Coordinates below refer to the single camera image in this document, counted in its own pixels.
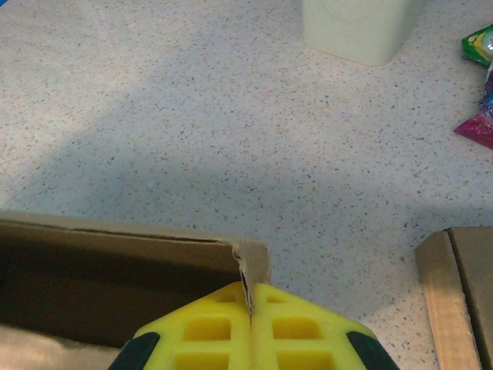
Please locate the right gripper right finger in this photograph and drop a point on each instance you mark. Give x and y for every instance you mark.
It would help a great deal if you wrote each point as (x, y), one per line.
(300, 331)

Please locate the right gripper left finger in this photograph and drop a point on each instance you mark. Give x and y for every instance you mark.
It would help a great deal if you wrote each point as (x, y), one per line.
(208, 331)

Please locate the brown cardboard mailer box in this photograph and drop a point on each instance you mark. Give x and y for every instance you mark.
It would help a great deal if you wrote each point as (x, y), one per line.
(115, 277)
(462, 289)

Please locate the purple berries candy bag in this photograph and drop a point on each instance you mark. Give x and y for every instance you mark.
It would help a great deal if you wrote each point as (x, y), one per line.
(479, 127)

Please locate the cream knife block orange top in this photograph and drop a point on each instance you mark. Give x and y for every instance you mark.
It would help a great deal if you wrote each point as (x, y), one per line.
(358, 27)

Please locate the green yellow candy bag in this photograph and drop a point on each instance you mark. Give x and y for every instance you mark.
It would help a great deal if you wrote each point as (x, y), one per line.
(479, 44)

